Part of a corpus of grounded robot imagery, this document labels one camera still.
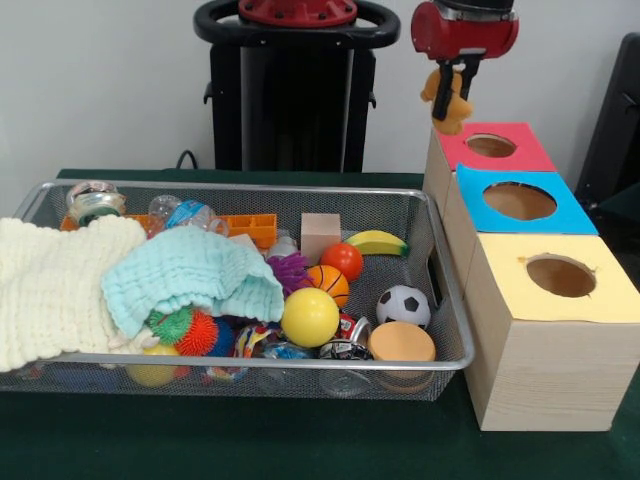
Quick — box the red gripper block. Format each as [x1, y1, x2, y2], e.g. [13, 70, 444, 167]
[410, 1, 520, 121]

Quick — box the orange-brown plush toy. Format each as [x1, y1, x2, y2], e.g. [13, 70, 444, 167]
[419, 68, 475, 135]

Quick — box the mint green knitted cloth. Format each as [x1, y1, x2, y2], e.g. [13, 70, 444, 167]
[101, 224, 285, 339]

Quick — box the shallow metal mesh bin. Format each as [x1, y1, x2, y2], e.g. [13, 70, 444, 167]
[0, 178, 476, 402]

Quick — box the wooden box with three holes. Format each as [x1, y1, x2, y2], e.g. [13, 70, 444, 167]
[422, 120, 640, 432]

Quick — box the black panel stand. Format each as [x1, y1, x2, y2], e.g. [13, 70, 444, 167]
[574, 32, 640, 201]

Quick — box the yellow toy banana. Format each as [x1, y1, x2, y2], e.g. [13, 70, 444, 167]
[344, 229, 410, 259]

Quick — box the plain wooden cube block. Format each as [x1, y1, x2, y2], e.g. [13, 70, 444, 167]
[300, 212, 342, 266]

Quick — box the dark green table cloth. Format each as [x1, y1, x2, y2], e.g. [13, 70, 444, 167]
[597, 182, 640, 241]
[0, 168, 640, 480]

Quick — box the smooth orange-red ball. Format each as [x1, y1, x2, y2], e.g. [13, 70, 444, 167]
[319, 242, 365, 284]

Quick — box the small soccer ball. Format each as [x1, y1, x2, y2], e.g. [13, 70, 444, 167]
[375, 284, 432, 330]

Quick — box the small orange basketball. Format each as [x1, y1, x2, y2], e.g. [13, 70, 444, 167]
[304, 264, 350, 307]

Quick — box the orange toy brick plate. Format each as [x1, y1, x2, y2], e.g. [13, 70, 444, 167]
[59, 213, 279, 251]

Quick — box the round container with orange lid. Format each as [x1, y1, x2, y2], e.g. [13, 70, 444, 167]
[368, 320, 437, 394]

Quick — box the smooth yellow ball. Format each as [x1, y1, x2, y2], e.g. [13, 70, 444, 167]
[280, 287, 341, 349]

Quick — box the cream knitted cloth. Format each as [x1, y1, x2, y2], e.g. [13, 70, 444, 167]
[0, 215, 149, 374]

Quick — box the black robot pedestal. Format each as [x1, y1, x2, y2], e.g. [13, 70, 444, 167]
[193, 0, 401, 174]

